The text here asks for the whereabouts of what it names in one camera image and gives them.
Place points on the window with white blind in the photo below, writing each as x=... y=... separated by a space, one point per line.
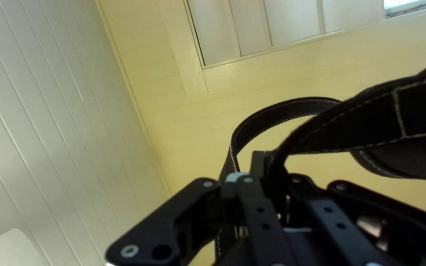
x=273 y=23

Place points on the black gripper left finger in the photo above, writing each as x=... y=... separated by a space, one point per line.
x=259 y=221

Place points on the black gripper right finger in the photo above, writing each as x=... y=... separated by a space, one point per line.
x=336 y=226

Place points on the black tote bag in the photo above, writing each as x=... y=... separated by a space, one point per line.
x=396 y=127

